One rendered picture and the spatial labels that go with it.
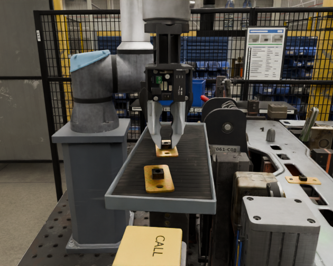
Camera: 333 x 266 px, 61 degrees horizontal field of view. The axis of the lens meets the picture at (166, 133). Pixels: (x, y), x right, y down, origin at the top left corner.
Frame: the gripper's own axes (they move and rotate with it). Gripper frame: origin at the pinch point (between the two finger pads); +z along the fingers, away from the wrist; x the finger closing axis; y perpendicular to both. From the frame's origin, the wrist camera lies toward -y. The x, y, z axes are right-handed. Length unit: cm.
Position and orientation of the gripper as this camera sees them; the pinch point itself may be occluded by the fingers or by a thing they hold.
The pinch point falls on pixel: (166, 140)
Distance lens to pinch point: 52.6
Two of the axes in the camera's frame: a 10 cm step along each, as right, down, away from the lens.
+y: 0.7, 2.9, -9.5
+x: 10.0, -0.2, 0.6
